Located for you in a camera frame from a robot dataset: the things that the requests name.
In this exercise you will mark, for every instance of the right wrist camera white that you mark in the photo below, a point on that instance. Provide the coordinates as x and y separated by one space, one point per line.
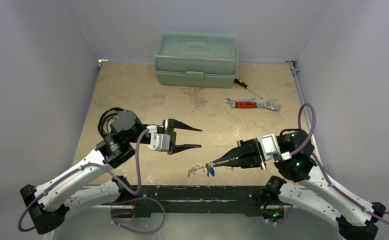
271 149

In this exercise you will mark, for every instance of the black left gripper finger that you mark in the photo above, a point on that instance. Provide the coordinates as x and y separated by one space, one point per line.
183 126
183 147

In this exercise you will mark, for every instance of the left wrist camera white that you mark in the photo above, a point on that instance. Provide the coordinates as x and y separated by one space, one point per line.
159 140

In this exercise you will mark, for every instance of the silver open-end wrench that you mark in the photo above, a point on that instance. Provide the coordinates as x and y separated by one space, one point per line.
241 100

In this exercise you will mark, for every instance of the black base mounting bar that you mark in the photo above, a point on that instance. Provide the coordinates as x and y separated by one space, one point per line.
248 200

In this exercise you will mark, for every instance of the black yellow screwdriver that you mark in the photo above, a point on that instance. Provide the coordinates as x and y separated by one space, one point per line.
241 83

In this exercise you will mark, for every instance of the silver metal key holder plate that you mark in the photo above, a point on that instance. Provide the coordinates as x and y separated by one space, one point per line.
204 169

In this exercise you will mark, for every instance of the red handled adjustable wrench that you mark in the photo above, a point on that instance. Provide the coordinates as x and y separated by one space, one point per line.
253 104

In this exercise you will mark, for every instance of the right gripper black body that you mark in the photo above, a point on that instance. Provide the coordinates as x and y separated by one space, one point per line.
257 153

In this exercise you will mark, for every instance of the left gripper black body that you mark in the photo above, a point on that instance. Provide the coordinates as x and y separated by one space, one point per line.
168 127

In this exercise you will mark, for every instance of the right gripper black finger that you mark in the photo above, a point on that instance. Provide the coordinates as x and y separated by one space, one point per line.
236 162
242 151

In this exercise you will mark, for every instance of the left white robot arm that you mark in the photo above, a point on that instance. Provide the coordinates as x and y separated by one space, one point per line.
91 181

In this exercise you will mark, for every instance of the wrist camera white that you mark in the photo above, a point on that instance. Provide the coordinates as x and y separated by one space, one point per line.
271 149
159 140

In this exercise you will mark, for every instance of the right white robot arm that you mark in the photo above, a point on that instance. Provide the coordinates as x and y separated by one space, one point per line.
303 182

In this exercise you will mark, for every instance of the green plastic toolbox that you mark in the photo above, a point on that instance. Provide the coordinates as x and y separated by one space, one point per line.
196 59

